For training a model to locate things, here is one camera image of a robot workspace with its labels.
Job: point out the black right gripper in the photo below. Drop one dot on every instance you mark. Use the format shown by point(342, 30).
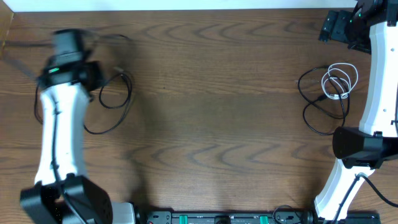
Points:
point(334, 24)

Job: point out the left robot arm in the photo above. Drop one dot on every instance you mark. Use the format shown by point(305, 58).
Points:
point(62, 191)

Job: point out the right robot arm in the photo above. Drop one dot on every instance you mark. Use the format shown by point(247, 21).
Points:
point(371, 27)

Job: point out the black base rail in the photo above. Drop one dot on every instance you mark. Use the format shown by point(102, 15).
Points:
point(283, 214)

